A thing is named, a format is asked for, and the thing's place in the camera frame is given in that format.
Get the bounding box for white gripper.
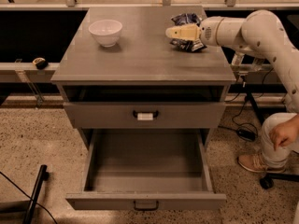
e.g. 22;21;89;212
165;16;224;47

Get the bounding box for blue chip bag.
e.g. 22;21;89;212
170;13;206;52

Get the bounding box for grey drawer cabinet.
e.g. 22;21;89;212
51;7;235;144

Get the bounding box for closed grey middle drawer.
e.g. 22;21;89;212
64;102;225;129

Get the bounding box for open grey bottom drawer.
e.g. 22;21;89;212
66;129;226;211

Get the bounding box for person bare hand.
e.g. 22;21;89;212
269;115;299;150

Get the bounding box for clear water bottle left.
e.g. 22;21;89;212
231;51;245;66

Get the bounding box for clear water bottle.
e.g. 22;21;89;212
231;51;245;66
252;58;264;71

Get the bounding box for clear water bottle right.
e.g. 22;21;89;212
252;58;264;71

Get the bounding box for white ceramic bowl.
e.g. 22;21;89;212
89;20;122;47

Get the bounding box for tan sneaker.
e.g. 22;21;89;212
237;153;285;174

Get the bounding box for person leg light trousers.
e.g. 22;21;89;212
261;113;299;168

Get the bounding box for black yellow tape measure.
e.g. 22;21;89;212
33;57;49;70

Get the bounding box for black office chair base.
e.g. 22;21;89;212
259;171;299;190

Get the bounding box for black stand leg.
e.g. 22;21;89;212
22;164;49;224

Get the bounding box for black power adapter cable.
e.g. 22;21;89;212
217;67;275;142

